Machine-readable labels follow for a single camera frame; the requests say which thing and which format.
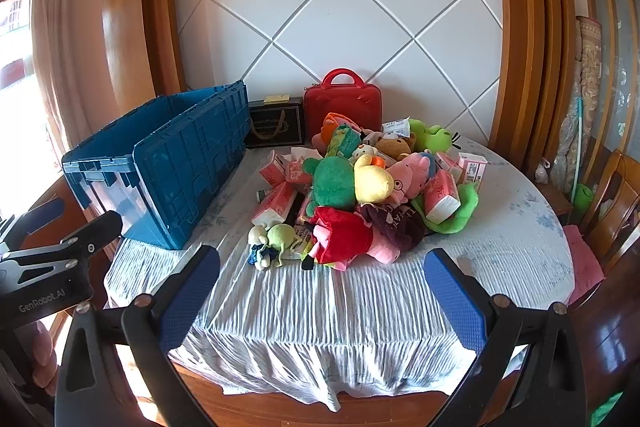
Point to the person's left hand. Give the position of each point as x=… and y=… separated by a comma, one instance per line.
x=44, y=352

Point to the brown bear plush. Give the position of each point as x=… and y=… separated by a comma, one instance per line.
x=395, y=147

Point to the black gift box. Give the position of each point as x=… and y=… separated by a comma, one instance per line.
x=275, y=127

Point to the wooden chair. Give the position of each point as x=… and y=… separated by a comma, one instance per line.
x=620, y=192

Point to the green frog plush with eyes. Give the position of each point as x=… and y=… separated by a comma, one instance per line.
x=432, y=137

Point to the pink tissue pack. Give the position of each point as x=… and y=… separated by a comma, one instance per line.
x=272, y=169
x=446, y=161
x=442, y=197
x=298, y=172
x=275, y=207

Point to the pink plush in orange dress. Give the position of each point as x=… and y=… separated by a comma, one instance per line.
x=330, y=129

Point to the flat green plush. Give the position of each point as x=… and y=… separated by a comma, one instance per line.
x=462, y=213

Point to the white medicine bottle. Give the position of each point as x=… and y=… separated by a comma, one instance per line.
x=263, y=195

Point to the window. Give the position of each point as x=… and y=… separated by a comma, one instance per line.
x=12, y=57

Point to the frosted glass door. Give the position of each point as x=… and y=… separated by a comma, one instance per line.
x=625, y=57

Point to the pink cushion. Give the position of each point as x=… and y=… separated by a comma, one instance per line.
x=582, y=267

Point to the rolled patterned tapestry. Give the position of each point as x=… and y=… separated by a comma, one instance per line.
x=585, y=82

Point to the green plastic bag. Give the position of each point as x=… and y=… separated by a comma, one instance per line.
x=607, y=412

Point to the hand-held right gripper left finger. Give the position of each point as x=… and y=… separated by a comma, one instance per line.
x=190, y=294

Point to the blue plastic crate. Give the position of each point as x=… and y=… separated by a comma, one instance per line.
x=200, y=157

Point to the pale floral tablecloth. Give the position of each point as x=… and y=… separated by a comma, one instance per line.
x=350, y=307

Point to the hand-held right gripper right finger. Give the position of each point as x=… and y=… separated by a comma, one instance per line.
x=455, y=302

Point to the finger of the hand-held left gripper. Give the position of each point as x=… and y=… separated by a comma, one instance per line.
x=95, y=229
x=46, y=213

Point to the crumpled white tissue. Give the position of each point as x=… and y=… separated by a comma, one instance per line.
x=306, y=152

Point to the red carry case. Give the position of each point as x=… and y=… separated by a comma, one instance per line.
x=345, y=107

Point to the light pink pig plush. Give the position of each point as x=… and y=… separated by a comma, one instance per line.
x=412, y=169

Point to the large green frog plush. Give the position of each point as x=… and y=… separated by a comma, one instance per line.
x=332, y=179

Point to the yellow sticky note pad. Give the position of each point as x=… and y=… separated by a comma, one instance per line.
x=276, y=98

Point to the small white bear plush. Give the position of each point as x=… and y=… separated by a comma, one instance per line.
x=363, y=153

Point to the small green frog plush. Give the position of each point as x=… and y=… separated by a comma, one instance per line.
x=282, y=241

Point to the white medicine box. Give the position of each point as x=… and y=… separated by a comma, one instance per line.
x=396, y=127

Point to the maroon plush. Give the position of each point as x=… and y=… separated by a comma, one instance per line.
x=395, y=219

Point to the pink white carton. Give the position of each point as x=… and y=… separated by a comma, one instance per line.
x=472, y=168

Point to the pink plush in red dress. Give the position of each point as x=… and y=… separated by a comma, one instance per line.
x=345, y=232

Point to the yellow duck plush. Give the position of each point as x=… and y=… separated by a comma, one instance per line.
x=372, y=184

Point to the green yellow packet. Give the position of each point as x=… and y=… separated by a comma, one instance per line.
x=346, y=141

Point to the beige curtain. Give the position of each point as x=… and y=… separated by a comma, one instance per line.
x=55, y=32

